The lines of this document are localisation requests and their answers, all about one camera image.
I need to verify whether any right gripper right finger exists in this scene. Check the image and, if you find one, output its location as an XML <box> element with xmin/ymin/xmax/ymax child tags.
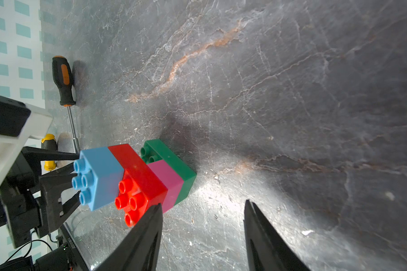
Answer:
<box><xmin>244</xmin><ymin>200</ymin><xmax>309</xmax><ymax>271</ymax></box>

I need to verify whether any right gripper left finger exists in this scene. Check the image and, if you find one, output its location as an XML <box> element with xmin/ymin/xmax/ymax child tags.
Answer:
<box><xmin>96</xmin><ymin>204</ymin><xmax>163</xmax><ymax>271</ymax></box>

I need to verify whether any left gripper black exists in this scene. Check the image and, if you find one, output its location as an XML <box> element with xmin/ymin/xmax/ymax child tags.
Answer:
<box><xmin>0</xmin><ymin>147</ymin><xmax>80</xmax><ymax>248</ymax></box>

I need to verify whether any small blue lego brick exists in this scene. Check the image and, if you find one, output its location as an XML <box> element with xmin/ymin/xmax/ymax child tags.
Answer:
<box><xmin>71</xmin><ymin>147</ymin><xmax>124</xmax><ymax>211</ymax></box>

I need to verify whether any red lego brick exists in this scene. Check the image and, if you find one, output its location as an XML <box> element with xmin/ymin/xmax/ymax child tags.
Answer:
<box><xmin>109</xmin><ymin>144</ymin><xmax>168</xmax><ymax>227</ymax></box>

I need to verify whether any pink lego brick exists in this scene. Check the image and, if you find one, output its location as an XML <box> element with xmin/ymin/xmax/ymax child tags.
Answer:
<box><xmin>148</xmin><ymin>160</ymin><xmax>184</xmax><ymax>213</ymax></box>

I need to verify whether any green lego brick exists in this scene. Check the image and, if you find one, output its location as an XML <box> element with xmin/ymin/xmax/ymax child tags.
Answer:
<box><xmin>141</xmin><ymin>139</ymin><xmax>197</xmax><ymax>205</ymax></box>

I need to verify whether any yellow black screwdriver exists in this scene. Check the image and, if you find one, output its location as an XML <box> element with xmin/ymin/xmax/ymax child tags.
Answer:
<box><xmin>41</xmin><ymin>134</ymin><xmax>58</xmax><ymax>172</ymax></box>

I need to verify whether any black orange screwdriver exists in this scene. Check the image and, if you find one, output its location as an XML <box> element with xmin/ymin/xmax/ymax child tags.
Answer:
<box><xmin>52</xmin><ymin>56</ymin><xmax>80</xmax><ymax>153</ymax></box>

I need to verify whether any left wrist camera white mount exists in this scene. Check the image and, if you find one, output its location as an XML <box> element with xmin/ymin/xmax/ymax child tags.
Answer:
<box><xmin>0</xmin><ymin>96</ymin><xmax>53</xmax><ymax>186</ymax></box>

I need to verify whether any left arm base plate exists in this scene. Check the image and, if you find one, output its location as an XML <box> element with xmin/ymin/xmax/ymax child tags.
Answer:
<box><xmin>58</xmin><ymin>223</ymin><xmax>89</xmax><ymax>271</ymax></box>

